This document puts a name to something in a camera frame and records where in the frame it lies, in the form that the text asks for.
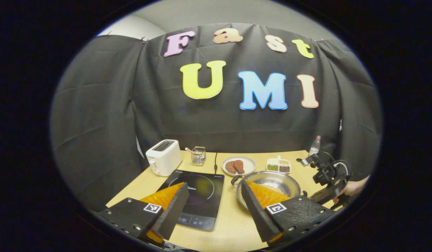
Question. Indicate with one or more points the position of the white divided bean dish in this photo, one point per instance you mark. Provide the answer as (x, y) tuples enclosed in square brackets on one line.
[(278, 166)]

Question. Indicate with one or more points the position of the steel pot with beans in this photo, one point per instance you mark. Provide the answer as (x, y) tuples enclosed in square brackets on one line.
[(275, 182)]

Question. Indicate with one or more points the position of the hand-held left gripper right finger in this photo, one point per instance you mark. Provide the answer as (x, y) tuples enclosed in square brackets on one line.
[(257, 217)]

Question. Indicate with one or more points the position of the white toaster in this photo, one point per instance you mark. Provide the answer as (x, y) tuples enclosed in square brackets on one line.
[(163, 159)]

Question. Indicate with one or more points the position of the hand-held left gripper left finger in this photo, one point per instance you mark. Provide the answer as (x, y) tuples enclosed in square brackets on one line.
[(172, 213)]

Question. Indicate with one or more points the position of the pink striped straw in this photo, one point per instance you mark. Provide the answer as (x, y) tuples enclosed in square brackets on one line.
[(189, 151)]

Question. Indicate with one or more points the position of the clear plastic bottle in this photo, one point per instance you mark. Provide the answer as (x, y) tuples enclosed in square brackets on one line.
[(314, 147)]

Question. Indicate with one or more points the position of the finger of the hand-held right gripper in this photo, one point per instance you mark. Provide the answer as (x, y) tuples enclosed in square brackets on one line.
[(329, 195)]

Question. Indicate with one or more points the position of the black induction cooktop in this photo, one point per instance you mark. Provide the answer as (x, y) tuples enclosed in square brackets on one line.
[(205, 199)]

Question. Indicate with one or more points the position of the white round plate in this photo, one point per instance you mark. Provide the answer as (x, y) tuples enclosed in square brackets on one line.
[(249, 162)]

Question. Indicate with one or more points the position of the brown steak piece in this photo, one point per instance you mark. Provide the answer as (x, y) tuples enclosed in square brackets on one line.
[(230, 167), (239, 166)]

